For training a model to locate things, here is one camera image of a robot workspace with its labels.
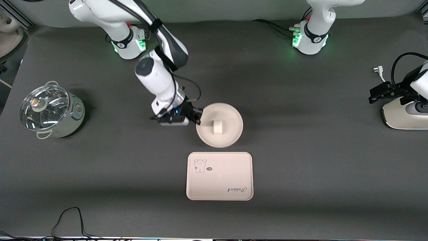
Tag round cream plate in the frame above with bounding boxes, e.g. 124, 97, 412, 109
196, 102, 244, 149

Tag cream tray with bear print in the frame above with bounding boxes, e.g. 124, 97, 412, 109
186, 152, 254, 201

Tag cream toaster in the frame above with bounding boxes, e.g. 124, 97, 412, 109
382, 96, 428, 130

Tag pale green electric pot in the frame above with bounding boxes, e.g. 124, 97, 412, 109
36, 81, 86, 139

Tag glass pot lid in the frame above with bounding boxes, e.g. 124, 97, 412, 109
19, 85, 70, 131

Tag beige round stand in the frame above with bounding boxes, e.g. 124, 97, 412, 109
0, 10, 24, 61

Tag white toaster power cable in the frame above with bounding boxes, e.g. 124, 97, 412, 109
372, 66, 387, 83

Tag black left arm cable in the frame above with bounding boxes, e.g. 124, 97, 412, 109
391, 52, 428, 89

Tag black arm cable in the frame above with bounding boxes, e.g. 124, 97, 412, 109
107, 0, 202, 101
391, 52, 428, 89

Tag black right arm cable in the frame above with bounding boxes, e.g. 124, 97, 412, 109
107, 0, 202, 101

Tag black left arm base cables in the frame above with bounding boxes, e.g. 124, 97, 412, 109
252, 8, 313, 38

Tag thin black cable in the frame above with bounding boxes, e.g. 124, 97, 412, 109
0, 207, 104, 241

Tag aluminium frame bar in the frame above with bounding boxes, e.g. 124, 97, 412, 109
0, 0, 34, 28

